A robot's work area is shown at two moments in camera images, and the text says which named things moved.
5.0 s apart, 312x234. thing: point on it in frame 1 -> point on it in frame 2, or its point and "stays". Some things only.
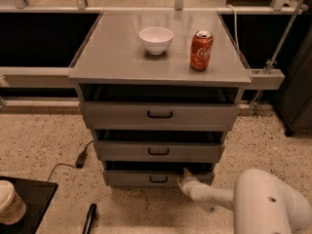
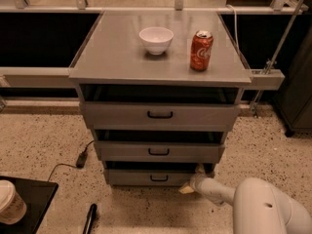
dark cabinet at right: [294, 102] stays
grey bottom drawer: [152, 177] stays
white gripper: [187, 185] -> [197, 181]
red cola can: [201, 50] stays
